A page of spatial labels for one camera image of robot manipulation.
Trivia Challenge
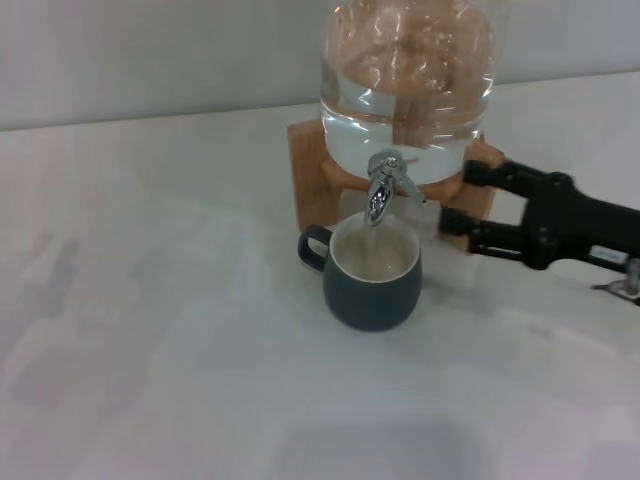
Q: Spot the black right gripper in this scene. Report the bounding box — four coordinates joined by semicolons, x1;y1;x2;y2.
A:
437;158;640;272

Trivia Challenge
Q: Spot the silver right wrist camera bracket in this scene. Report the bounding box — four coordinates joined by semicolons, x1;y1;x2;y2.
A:
591;258;640;305

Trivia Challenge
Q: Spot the dark teal ceramic mug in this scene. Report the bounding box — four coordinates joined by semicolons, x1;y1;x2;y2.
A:
297;214;423;333

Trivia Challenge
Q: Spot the light wooden dispenser stand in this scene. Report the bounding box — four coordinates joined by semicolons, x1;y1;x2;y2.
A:
286;119;505;256

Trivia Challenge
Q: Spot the chrome dispenser faucet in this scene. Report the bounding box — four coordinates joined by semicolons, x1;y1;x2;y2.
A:
363;148;427;227

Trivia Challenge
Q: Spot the clear glass water dispenser jar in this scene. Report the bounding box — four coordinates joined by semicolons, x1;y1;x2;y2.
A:
318;0;499;187

